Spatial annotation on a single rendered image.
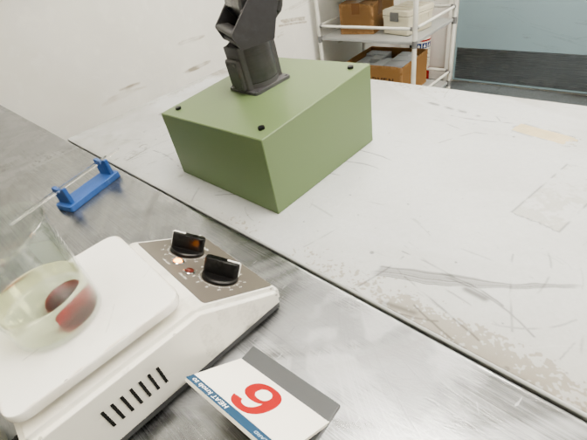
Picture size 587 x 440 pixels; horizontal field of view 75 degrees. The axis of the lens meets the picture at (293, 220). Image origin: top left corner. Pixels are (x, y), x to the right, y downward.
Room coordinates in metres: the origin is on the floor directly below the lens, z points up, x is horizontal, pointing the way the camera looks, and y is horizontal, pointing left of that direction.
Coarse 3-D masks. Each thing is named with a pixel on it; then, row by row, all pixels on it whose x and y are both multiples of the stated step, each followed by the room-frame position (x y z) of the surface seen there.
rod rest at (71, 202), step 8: (96, 160) 0.57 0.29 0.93; (104, 160) 0.56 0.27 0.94; (104, 168) 0.57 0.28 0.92; (96, 176) 0.56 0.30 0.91; (104, 176) 0.56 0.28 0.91; (112, 176) 0.56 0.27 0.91; (88, 184) 0.54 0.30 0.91; (96, 184) 0.54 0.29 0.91; (104, 184) 0.54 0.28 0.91; (64, 192) 0.49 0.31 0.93; (72, 192) 0.53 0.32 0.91; (80, 192) 0.52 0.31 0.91; (88, 192) 0.52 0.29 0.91; (96, 192) 0.53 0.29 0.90; (64, 200) 0.50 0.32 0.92; (72, 200) 0.50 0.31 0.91; (80, 200) 0.50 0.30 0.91; (88, 200) 0.51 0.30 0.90; (64, 208) 0.49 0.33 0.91; (72, 208) 0.49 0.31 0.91
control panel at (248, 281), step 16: (160, 240) 0.31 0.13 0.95; (208, 240) 0.32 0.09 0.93; (160, 256) 0.27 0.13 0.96; (176, 256) 0.27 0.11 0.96; (224, 256) 0.29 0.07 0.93; (176, 272) 0.24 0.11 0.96; (192, 272) 0.24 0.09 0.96; (240, 272) 0.26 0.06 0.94; (192, 288) 0.22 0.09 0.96; (208, 288) 0.22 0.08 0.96; (224, 288) 0.23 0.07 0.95; (240, 288) 0.23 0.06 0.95; (256, 288) 0.23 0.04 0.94
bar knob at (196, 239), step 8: (176, 232) 0.29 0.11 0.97; (184, 232) 0.30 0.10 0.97; (176, 240) 0.29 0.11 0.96; (184, 240) 0.29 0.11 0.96; (192, 240) 0.29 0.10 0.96; (200, 240) 0.29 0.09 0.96; (176, 248) 0.29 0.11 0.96; (184, 248) 0.29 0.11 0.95; (192, 248) 0.28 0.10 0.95; (200, 248) 0.28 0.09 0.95; (184, 256) 0.27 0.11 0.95; (192, 256) 0.27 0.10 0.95; (200, 256) 0.28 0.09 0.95
